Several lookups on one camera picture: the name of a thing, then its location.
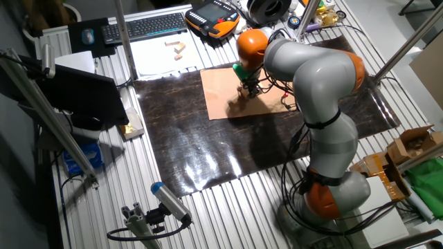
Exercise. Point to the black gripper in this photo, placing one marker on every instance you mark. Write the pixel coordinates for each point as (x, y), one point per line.
(252, 84)

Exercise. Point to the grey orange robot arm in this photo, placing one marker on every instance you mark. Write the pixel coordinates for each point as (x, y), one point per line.
(322, 76)

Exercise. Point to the medium wooden block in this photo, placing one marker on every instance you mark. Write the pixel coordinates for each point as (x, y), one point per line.
(180, 47)

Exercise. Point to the brown cardboard sheet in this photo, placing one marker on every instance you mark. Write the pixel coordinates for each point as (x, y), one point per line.
(218, 90)

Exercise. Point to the white egg shaped object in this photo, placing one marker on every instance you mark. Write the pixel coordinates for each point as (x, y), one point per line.
(242, 23)

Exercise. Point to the small wooden cube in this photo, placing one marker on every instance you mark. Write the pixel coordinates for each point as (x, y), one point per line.
(178, 57)

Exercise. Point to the dark marble pattern mat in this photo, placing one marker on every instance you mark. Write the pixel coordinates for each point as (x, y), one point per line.
(180, 138)

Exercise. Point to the orange black teach pendant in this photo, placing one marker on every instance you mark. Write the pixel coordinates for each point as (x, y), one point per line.
(211, 15)

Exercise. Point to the flat wooden plank piece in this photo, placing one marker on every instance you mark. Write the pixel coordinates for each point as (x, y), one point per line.
(172, 43)

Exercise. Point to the white paper stack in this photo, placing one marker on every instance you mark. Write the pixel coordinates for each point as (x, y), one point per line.
(159, 64)

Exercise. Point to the yellow gold packaged items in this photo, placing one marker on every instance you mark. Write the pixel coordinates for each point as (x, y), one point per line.
(325, 15)

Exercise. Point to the clear box gold content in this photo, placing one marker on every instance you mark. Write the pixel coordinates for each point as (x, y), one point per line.
(131, 126)

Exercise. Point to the black keyboard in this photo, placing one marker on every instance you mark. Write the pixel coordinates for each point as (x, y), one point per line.
(145, 27)

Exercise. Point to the brown taped cardboard box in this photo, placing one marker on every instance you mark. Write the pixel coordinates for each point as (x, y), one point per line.
(377, 166)

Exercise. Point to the open brown cardboard box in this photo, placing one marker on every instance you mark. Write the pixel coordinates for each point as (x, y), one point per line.
(412, 141)

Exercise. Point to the black monitor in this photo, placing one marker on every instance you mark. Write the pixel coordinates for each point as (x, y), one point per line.
(86, 93)

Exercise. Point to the grey computer mouse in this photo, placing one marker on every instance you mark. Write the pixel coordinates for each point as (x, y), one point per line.
(88, 36)

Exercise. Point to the brown cardboard panel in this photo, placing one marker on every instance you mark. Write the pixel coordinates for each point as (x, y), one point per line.
(429, 76)

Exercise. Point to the short aluminium profile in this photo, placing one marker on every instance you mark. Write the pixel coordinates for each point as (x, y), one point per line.
(138, 228)

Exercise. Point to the thin aluminium strut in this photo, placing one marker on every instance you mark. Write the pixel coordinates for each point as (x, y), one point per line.
(420, 157)

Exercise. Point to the white sheet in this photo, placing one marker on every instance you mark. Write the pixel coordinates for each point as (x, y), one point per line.
(76, 61)

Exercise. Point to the blue tissue pack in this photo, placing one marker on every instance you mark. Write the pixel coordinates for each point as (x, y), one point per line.
(83, 157)

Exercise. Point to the white flat box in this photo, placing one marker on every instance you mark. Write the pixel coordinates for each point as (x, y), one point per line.
(384, 221)

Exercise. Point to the black mouse pad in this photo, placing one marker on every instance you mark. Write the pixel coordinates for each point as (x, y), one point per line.
(76, 45)

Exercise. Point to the black chair base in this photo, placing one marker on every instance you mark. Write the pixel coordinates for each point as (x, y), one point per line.
(415, 6)

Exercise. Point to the green cloth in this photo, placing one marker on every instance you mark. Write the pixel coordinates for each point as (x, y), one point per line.
(427, 186)

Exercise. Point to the white paper roll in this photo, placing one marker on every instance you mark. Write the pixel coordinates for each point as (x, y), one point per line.
(420, 207)

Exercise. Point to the long aluminium strut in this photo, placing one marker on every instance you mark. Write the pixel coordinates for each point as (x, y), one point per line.
(45, 110)

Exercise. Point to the green gripper mount adapter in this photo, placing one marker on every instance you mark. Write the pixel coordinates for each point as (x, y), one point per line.
(242, 73)

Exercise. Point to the upright aluminium profile post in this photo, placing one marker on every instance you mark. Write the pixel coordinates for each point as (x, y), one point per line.
(125, 38)
(307, 17)

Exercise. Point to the silver camera blue cap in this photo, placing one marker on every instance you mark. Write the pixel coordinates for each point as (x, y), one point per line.
(169, 200)

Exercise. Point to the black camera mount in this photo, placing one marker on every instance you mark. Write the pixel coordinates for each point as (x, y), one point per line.
(155, 218)

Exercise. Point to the slanted aluminium post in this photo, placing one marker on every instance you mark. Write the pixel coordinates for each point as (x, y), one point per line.
(408, 43)

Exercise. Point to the silver cylindrical camera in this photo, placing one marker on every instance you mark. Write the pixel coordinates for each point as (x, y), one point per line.
(48, 60)

